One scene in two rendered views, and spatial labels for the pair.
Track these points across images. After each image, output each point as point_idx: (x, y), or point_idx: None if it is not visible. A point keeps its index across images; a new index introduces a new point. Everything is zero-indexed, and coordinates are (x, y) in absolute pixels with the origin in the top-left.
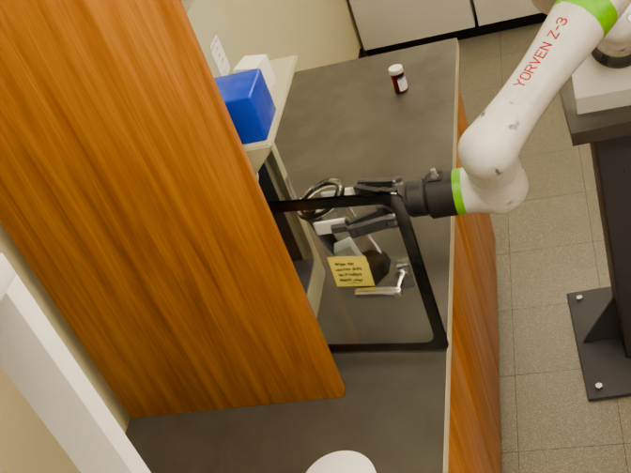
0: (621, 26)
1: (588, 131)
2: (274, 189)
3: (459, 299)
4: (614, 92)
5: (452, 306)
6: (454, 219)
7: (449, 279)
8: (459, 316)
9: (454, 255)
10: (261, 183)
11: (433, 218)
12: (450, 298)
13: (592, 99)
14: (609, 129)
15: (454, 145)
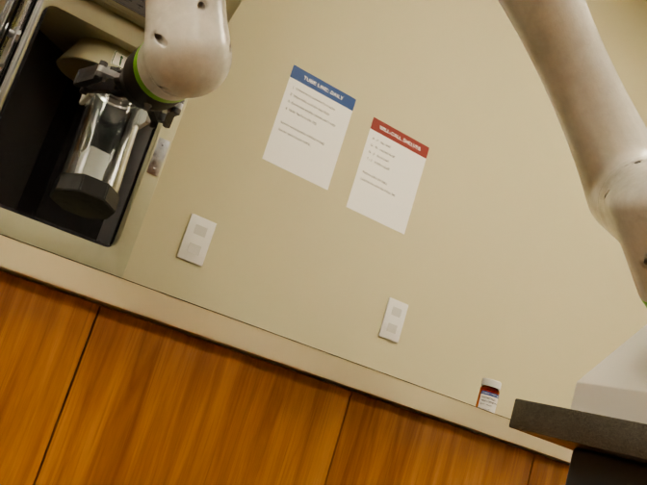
0: (634, 183)
1: (538, 406)
2: (147, 142)
3: (175, 476)
4: (634, 391)
5: (75, 288)
6: (263, 349)
7: (120, 279)
8: (139, 471)
9: (245, 448)
10: (147, 134)
11: (124, 85)
12: (83, 274)
13: (598, 392)
14: (570, 417)
15: (406, 385)
